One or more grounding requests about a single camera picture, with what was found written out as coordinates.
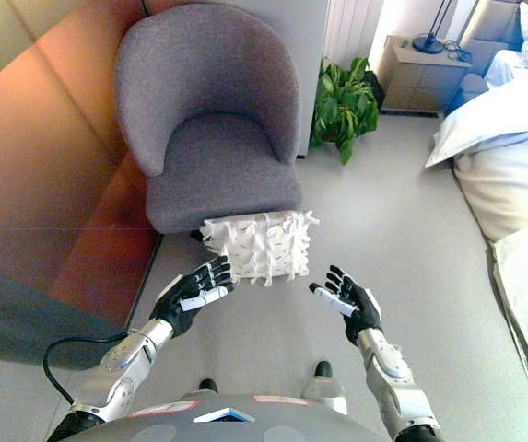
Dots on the white fringed pillow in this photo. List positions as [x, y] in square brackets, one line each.
[263, 248]

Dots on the white curtain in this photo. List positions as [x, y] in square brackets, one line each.
[353, 27]

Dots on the bed with white bedding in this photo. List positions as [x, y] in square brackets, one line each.
[508, 119]

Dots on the brown wooden cabinet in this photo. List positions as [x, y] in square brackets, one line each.
[38, 161]

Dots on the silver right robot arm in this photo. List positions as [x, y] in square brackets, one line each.
[392, 377]

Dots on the beige upholstered headboard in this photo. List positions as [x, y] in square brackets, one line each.
[494, 27]

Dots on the grey fabric armchair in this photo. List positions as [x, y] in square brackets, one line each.
[208, 92]

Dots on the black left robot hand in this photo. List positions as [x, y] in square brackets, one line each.
[185, 294]

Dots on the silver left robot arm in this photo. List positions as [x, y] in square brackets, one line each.
[120, 368]

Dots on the beige nightstand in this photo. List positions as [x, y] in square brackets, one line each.
[415, 78]

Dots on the grey robot torso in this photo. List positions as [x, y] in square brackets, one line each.
[226, 426]

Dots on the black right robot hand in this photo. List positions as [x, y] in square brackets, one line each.
[360, 308]

